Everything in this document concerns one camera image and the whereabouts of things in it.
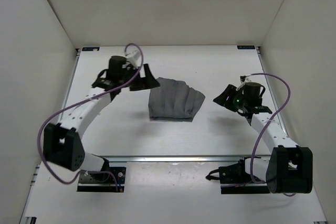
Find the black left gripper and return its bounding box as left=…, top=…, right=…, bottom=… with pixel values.
left=122, top=62, right=161, bottom=90

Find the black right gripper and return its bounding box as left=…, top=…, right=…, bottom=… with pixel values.
left=213, top=85, right=247, bottom=112

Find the grey pleated skirt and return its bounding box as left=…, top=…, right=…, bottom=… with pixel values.
left=148, top=77, right=205, bottom=122

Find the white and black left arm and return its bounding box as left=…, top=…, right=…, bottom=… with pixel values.
left=43, top=56, right=160, bottom=181

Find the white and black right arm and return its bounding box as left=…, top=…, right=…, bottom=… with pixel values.
left=213, top=82, right=313, bottom=195

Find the blue label sticker right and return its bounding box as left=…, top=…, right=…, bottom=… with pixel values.
left=237, top=45, right=255, bottom=50

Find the blue label sticker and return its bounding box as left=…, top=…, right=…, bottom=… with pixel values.
left=237, top=45, right=255, bottom=50
left=81, top=47, right=100, bottom=51

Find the blue label sticker left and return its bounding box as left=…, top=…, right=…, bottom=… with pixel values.
left=81, top=47, right=100, bottom=51

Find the white front cover board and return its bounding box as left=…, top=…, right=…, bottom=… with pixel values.
left=25, top=163, right=326, bottom=223

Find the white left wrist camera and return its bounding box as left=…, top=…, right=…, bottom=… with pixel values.
left=125, top=50, right=141, bottom=68

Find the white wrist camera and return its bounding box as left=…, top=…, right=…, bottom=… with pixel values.
left=237, top=75, right=251, bottom=90
left=125, top=50, right=141, bottom=68

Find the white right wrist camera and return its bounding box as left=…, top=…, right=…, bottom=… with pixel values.
left=237, top=75, right=251, bottom=90

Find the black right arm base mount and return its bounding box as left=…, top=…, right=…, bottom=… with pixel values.
left=205, top=159, right=270, bottom=195

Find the aluminium table edge rail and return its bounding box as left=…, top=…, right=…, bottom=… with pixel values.
left=48, top=155, right=276, bottom=163

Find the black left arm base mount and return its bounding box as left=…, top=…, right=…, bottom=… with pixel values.
left=77, top=163, right=127, bottom=193

